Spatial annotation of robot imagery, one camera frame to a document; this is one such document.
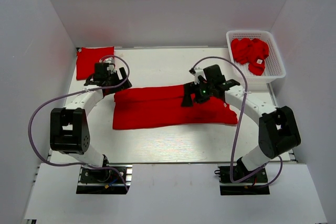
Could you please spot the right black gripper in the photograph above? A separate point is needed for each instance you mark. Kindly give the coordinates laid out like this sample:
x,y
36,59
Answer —
x,y
192,88

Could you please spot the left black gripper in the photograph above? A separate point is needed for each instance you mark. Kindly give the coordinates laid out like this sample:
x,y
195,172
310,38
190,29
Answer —
x,y
126,84

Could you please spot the red t shirt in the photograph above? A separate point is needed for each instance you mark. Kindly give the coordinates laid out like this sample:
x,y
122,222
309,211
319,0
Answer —
x,y
151,107
86,59

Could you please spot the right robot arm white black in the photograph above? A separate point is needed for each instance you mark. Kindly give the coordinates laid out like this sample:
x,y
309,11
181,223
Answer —
x,y
277,127

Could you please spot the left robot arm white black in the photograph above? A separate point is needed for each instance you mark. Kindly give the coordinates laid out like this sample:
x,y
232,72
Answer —
x,y
69,129

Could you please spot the red shirts pile in basket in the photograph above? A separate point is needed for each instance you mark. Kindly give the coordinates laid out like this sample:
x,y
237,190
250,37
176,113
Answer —
x,y
253,52

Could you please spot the white plastic basket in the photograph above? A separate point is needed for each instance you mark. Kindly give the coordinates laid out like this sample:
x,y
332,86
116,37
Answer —
x,y
274,67

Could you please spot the white front cover board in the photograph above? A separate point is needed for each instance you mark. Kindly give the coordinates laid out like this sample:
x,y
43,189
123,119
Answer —
x,y
174,194

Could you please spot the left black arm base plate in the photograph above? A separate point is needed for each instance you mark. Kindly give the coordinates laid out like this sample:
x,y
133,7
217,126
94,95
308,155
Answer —
x,y
104,182

